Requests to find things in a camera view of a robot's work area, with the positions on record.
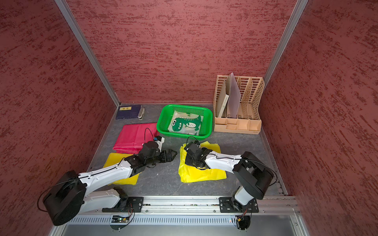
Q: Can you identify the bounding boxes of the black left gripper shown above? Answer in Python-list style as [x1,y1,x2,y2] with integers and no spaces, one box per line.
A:
[146,149,178,166]

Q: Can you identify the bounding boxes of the yellow duck raincoat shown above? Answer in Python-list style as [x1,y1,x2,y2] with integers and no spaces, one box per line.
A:
[178,144,227,183]

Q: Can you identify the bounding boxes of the dinosaur print raincoat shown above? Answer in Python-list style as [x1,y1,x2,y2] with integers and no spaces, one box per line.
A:
[168,111,203,135]

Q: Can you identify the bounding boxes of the plain yellow raincoat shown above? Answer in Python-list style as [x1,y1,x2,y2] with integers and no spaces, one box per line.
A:
[102,152,140,186]

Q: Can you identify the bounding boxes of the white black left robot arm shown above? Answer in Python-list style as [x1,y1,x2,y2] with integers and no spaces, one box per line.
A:
[42,140,178,226]

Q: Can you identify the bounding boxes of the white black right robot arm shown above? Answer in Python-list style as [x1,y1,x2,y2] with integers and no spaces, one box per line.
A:
[184,142,277,207]

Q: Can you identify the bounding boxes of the green plastic basket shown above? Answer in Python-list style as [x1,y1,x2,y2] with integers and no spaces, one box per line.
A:
[157,104,213,140]

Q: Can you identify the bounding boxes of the magenta folded raincoat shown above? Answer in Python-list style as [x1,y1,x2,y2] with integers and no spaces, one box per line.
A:
[113,123,159,154]

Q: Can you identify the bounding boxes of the small silver stapler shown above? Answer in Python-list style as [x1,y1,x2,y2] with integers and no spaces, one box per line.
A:
[138,107,145,120]

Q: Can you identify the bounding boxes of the dark blue book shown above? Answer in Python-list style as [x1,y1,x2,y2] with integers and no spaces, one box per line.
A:
[116,105,142,120]

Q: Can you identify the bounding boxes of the white binder folder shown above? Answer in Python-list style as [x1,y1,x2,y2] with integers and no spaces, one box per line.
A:
[216,80,229,118]

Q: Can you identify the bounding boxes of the lilac plastic folder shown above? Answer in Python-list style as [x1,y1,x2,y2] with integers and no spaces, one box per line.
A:
[226,72,241,119]

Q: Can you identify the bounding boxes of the beige desk file organizer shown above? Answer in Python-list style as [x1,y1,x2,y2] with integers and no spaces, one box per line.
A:
[213,75,265,134]

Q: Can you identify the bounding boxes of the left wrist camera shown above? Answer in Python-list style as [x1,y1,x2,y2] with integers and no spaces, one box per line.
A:
[154,136,165,150]

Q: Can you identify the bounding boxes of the aluminium front rail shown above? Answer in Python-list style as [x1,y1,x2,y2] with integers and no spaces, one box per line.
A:
[50,196,309,236]

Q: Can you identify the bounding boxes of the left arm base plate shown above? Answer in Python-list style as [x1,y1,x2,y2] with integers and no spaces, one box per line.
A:
[102,197,144,213]

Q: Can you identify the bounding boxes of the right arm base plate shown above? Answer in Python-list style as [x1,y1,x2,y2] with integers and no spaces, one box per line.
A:
[219,197,259,213]

